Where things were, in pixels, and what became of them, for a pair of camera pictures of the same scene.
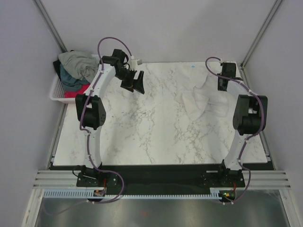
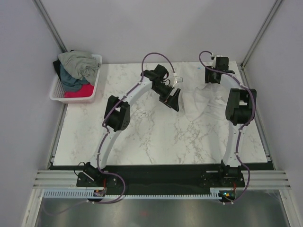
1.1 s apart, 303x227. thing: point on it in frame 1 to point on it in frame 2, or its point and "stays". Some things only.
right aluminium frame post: (264, 25) stays
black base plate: (159, 180) stays
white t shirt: (196, 91) stays
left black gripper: (138, 84) to (172, 101)
